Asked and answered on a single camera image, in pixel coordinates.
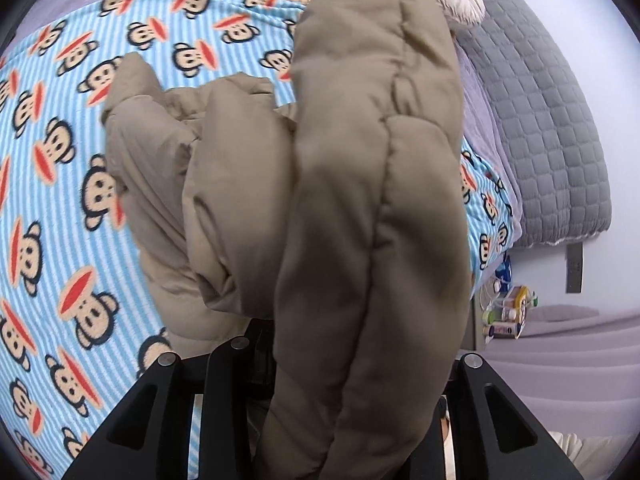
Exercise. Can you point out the white cloth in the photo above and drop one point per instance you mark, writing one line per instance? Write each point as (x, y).
(575, 447)

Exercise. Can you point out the grey wall strip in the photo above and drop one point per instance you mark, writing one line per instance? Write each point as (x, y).
(575, 266)

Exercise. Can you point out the lilac bed sheet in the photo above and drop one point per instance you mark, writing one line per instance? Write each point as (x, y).
(487, 125)

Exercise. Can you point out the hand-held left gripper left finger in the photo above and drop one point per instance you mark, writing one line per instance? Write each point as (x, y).
(150, 410)

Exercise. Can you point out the monkey print striped blanket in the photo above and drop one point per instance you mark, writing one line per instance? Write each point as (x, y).
(65, 185)

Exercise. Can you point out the khaki puffer jacket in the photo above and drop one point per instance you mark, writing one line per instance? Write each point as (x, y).
(360, 185)

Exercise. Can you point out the white bottle with green cap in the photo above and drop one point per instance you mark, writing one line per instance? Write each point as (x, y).
(489, 316)

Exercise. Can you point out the blue packet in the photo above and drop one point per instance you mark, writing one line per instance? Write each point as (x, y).
(505, 272)

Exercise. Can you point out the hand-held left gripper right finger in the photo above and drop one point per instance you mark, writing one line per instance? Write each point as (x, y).
(495, 420)

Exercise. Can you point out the grey quilted headboard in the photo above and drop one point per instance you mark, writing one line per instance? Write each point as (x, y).
(545, 120)

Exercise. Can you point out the lilac padded surface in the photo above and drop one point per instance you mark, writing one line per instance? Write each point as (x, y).
(565, 360)

